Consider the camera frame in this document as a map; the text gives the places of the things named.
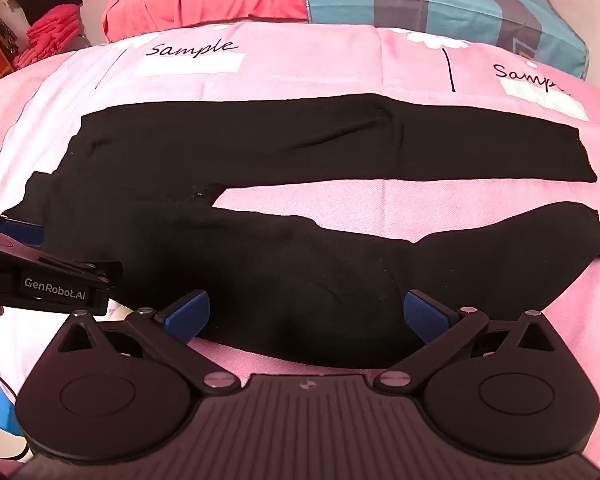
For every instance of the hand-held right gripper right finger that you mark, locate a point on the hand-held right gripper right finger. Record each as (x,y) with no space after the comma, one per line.
(424,316)

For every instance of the stack of red folded clothes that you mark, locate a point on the stack of red folded clothes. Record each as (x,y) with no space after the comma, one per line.
(52,30)

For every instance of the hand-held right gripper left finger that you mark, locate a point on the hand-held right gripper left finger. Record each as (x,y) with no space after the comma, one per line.
(189,314)

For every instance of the pink printed bed sheet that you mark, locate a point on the pink printed bed sheet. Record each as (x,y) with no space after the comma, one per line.
(300,62)

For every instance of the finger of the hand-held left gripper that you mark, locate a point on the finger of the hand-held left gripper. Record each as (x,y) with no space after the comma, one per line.
(21,231)
(86,266)

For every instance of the black pants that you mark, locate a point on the black pants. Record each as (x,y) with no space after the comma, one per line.
(280,130)

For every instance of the blue grey patterned pillow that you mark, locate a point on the blue grey patterned pillow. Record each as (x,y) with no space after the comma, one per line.
(430,5)

